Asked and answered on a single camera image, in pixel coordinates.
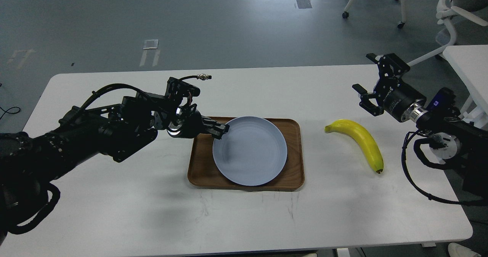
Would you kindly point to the white office chair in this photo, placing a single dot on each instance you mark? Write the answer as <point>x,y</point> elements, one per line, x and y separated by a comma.
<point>446,11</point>

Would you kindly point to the brown wooden tray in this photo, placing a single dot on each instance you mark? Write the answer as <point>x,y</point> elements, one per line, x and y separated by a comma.
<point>203,172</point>

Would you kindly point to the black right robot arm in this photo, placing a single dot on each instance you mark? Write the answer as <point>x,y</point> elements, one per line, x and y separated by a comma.
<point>446,141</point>

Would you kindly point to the white side table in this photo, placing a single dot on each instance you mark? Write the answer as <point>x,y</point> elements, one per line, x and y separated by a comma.
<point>471,64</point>

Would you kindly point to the yellow banana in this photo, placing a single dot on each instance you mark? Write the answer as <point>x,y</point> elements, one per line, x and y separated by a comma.
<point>363,138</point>

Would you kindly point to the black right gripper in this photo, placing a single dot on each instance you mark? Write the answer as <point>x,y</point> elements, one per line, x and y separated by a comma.
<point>392,94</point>

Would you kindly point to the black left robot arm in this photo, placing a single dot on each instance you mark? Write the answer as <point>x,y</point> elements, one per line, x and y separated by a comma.
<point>117,120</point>

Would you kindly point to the white shoe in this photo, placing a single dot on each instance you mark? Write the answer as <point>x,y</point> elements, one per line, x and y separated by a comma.
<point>457,250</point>

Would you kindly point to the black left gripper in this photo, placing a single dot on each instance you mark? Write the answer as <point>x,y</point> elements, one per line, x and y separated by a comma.
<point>189,124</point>

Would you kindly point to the light blue plate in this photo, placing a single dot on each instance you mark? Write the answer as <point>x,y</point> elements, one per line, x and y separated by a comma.
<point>252,153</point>

